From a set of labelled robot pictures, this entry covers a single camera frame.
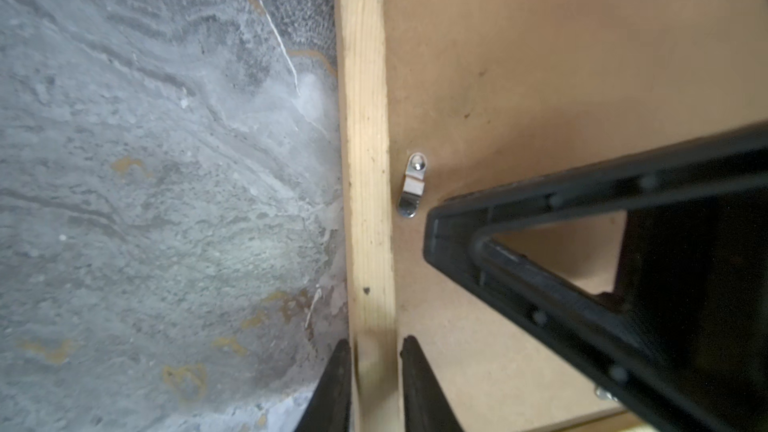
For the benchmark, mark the brown cardboard backing board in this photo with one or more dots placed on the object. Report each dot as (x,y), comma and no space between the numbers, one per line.
(497,91)

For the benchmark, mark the light wooden picture frame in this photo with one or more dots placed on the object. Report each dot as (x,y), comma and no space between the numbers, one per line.
(368,214)

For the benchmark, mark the silver metal turn clip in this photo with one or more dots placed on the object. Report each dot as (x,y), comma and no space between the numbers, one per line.
(413,185)
(604,395)

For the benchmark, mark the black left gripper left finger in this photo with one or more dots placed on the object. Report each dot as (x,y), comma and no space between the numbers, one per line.
(329,409)

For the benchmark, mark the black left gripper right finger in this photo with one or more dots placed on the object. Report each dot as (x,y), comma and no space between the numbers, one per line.
(426,408)

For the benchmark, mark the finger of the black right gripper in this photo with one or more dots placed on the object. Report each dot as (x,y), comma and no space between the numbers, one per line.
(647,273)

